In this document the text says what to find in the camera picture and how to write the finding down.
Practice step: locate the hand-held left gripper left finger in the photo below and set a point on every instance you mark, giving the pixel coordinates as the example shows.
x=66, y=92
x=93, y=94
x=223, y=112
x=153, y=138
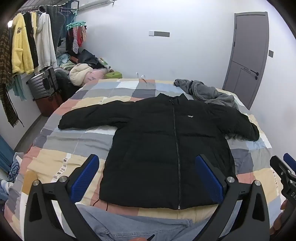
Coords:
x=86, y=178

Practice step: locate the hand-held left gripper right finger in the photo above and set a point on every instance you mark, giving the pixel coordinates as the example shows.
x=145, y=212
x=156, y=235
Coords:
x=209, y=179

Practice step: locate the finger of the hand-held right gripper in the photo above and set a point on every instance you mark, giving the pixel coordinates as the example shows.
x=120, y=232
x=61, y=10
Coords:
x=281, y=168
x=291, y=159

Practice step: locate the black puffer jacket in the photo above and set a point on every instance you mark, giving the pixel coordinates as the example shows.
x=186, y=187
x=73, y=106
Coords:
x=150, y=150

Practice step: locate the pale clothes pile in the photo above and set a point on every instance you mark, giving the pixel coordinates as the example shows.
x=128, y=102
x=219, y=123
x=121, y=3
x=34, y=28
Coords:
x=63, y=61

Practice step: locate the person's right hand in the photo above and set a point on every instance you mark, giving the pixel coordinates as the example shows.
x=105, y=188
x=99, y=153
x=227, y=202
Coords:
x=278, y=223

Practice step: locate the bed with patchwork cover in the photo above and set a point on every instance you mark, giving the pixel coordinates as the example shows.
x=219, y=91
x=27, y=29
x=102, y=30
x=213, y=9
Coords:
x=69, y=139

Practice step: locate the light blue jeans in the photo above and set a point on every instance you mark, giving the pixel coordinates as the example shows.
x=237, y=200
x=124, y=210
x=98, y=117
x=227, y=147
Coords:
x=129, y=226

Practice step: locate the blue printed bag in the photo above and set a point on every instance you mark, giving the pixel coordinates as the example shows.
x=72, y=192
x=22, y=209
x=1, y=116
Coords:
x=16, y=168

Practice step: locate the red-brown suitcase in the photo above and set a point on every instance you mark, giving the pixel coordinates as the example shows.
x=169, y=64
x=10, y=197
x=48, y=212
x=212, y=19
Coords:
x=49, y=105

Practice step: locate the white shoe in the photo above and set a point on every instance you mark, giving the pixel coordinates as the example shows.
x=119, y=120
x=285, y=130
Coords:
x=5, y=185

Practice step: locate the blue curtain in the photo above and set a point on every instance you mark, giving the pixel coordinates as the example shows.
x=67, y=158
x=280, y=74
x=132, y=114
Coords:
x=5, y=155

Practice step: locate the grey fleece garment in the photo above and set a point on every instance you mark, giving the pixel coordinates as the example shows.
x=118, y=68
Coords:
x=208, y=92

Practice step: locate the cream plush jacket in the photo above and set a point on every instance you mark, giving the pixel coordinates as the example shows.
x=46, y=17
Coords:
x=78, y=73

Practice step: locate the silver suitcase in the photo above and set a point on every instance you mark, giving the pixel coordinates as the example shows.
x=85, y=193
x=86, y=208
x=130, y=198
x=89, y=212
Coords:
x=41, y=81

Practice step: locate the grey door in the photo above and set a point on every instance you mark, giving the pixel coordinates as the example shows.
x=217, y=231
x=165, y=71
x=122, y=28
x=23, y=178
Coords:
x=247, y=58

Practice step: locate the teal cloth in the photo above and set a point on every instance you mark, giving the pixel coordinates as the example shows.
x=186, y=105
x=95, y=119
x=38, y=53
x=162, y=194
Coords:
x=18, y=88

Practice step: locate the white and green remote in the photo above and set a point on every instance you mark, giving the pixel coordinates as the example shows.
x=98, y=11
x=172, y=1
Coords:
x=103, y=62

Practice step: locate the black clothing pile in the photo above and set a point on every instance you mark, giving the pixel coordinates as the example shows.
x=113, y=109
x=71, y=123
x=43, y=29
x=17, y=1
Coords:
x=89, y=59

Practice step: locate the green clip hanger with laundry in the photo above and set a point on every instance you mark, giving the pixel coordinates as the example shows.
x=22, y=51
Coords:
x=77, y=37

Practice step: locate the white fleece robe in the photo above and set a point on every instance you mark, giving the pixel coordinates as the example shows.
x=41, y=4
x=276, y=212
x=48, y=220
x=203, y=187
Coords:
x=45, y=41

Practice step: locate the black hanging garment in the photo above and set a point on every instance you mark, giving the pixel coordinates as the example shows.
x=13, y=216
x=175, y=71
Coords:
x=31, y=41

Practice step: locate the yellow fleece robe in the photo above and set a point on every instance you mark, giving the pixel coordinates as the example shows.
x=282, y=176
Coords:
x=19, y=46

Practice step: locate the white air conditioner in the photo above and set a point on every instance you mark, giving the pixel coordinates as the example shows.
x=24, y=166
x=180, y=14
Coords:
x=94, y=4

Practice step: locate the small grey wall switch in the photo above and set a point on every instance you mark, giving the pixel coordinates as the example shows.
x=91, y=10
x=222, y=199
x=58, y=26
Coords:
x=271, y=53

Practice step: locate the white and grey wall panel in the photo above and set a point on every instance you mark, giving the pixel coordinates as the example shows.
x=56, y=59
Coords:
x=161, y=33

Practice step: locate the metal clothes rail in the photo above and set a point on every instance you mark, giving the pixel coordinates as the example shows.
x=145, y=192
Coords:
x=32, y=7

